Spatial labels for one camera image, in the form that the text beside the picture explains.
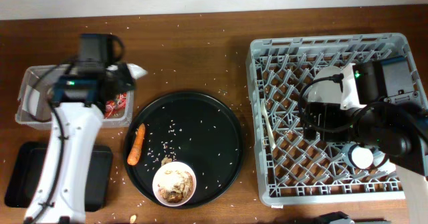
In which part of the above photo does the grey dishwasher rack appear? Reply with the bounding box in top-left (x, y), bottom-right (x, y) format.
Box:
top-left (246, 33), bottom-right (427, 207)

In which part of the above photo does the white plastic fork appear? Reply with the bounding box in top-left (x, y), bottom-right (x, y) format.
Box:
top-left (260, 100), bottom-right (276, 150)

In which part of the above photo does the grey plate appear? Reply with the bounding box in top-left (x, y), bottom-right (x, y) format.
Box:
top-left (308, 66), bottom-right (342, 104)

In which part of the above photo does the round black tray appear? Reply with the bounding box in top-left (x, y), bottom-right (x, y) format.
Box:
top-left (123, 92), bottom-right (244, 209)

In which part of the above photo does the red snack wrapper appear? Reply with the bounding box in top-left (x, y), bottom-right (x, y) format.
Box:
top-left (104, 93), bottom-right (127, 118)

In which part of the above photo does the peanut on table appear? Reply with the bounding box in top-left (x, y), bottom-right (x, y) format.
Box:
top-left (129, 215), bottom-right (136, 223)

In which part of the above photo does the light blue cup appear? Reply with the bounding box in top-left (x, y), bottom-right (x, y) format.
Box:
top-left (341, 144), bottom-right (374, 169)

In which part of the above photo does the white bowl with food scraps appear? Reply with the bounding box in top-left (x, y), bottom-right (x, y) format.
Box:
top-left (152, 158), bottom-right (197, 207)

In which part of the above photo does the small white cup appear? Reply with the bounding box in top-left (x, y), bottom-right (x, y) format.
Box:
top-left (372, 150), bottom-right (396, 175)

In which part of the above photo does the white tissue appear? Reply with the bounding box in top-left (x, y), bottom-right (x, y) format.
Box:
top-left (127, 64), bottom-right (148, 80)

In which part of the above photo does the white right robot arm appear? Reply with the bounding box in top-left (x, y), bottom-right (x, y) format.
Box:
top-left (298, 102), bottom-right (427, 223)

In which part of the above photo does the orange carrot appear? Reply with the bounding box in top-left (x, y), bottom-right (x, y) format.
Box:
top-left (127, 123), bottom-right (146, 166)

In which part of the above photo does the clear plastic bin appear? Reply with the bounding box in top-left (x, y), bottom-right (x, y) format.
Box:
top-left (15, 64), bottom-right (134, 130)

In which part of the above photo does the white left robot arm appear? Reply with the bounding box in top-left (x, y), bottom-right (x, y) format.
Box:
top-left (23, 63), bottom-right (147, 223)

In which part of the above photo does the black rectangular tray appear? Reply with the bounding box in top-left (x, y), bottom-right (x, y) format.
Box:
top-left (4, 142), bottom-right (113, 212)

